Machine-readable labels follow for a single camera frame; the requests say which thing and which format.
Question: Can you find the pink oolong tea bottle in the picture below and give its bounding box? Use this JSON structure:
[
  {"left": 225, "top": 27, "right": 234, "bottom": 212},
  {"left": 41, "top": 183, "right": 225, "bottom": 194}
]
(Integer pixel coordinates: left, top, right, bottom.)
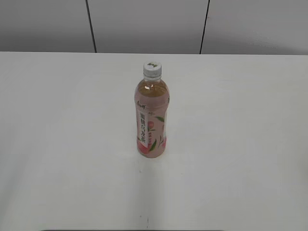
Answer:
[{"left": 134, "top": 71, "right": 170, "bottom": 158}]

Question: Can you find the white bottle cap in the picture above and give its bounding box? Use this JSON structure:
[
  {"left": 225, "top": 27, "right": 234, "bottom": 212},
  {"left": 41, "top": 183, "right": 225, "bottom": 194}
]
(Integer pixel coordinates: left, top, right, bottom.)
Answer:
[{"left": 143, "top": 62, "right": 162, "bottom": 78}]

